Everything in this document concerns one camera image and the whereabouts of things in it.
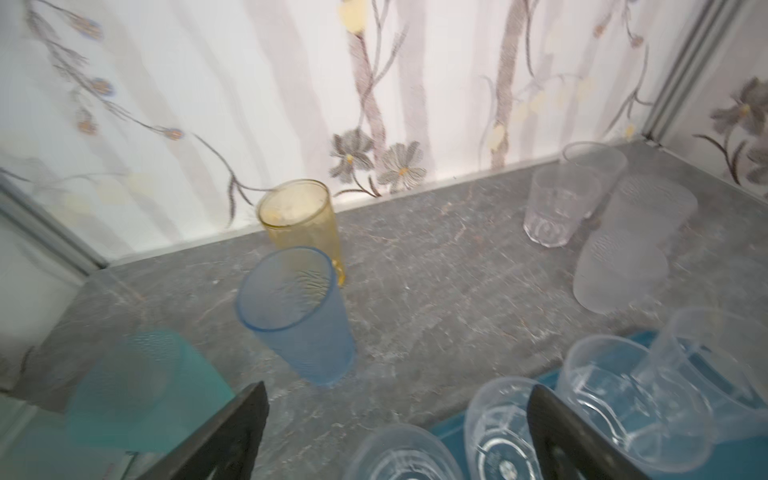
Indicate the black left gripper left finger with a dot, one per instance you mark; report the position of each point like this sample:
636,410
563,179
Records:
225,446

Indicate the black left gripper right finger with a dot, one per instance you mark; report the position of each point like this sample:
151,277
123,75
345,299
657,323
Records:
567,447

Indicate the clear ribbed glass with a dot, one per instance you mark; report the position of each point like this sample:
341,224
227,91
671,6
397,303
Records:
724,356
649,413
498,432
402,451

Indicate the frosted plastic cup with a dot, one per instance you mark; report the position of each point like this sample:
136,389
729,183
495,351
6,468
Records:
615,268
652,207

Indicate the teal plastic tray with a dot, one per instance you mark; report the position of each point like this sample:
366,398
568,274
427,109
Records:
733,460

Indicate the green plastic cup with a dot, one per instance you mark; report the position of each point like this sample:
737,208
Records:
146,395

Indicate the blue plastic cup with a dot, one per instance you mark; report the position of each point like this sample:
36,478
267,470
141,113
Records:
292,301

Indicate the yellow plastic cup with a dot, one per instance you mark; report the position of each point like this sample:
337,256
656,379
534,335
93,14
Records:
300,213

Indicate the clear small glass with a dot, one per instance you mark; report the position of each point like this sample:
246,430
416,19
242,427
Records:
560,196

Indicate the clear glass back right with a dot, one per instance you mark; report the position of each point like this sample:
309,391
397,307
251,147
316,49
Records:
607,163

